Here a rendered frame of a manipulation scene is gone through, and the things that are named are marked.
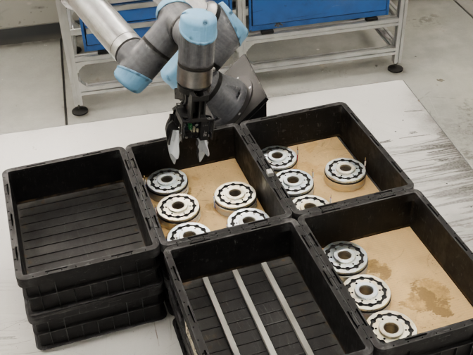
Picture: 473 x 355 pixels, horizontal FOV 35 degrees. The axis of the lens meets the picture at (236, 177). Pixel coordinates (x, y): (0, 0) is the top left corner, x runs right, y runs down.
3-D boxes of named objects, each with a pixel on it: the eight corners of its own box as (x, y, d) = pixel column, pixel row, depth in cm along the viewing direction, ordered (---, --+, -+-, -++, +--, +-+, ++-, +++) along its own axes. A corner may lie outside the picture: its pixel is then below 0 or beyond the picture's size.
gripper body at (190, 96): (179, 145, 161) (182, 96, 154) (169, 124, 168) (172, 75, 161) (214, 141, 164) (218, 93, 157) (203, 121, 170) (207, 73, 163)
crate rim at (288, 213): (124, 153, 191) (124, 144, 189) (238, 129, 198) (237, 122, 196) (162, 256, 160) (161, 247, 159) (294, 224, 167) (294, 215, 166)
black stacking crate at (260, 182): (129, 183, 196) (124, 147, 189) (238, 160, 203) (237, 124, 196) (167, 287, 166) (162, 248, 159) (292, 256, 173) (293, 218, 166)
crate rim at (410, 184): (416, 195, 174) (417, 187, 173) (294, 224, 167) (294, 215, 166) (343, 108, 204) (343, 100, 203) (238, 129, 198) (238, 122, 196)
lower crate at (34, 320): (20, 241, 196) (10, 205, 189) (134, 215, 203) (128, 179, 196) (37, 356, 166) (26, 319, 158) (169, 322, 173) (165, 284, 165)
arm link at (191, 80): (173, 57, 159) (210, 55, 161) (172, 76, 161) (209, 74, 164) (182, 74, 153) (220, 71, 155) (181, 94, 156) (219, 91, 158)
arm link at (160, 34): (136, 26, 164) (153, 48, 156) (169, -15, 162) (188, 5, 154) (161, 44, 169) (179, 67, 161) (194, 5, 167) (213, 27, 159)
